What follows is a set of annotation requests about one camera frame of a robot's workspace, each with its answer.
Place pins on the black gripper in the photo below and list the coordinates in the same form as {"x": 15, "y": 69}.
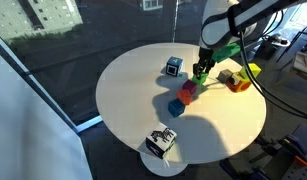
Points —
{"x": 205, "y": 57}

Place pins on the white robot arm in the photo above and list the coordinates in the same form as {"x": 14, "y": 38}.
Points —
{"x": 219, "y": 23}

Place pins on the magenta block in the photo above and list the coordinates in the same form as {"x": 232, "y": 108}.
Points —
{"x": 189, "y": 86}

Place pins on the grey block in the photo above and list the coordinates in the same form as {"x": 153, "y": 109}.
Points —
{"x": 224, "y": 75}

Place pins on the small orange block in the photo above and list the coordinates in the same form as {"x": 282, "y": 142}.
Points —
{"x": 184, "y": 97}

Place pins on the small white block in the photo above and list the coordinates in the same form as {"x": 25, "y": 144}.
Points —
{"x": 235, "y": 80}

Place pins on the blue block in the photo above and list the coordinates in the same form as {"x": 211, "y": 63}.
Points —
{"x": 176, "y": 108}

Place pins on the yellow-green block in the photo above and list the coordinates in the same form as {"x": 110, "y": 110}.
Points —
{"x": 250, "y": 70}

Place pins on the blue soft cube with number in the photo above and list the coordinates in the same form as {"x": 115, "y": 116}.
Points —
{"x": 174, "y": 66}

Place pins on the soft cube with zebra print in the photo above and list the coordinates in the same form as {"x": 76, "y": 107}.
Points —
{"x": 160, "y": 140}

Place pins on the white table base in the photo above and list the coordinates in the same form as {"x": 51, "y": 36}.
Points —
{"x": 159, "y": 167}

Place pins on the blue and orange clamp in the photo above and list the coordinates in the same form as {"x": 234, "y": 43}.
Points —
{"x": 295, "y": 150}

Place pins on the white board panel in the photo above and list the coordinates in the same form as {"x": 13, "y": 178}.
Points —
{"x": 23, "y": 133}

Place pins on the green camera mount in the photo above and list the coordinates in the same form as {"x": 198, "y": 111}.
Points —
{"x": 226, "y": 52}

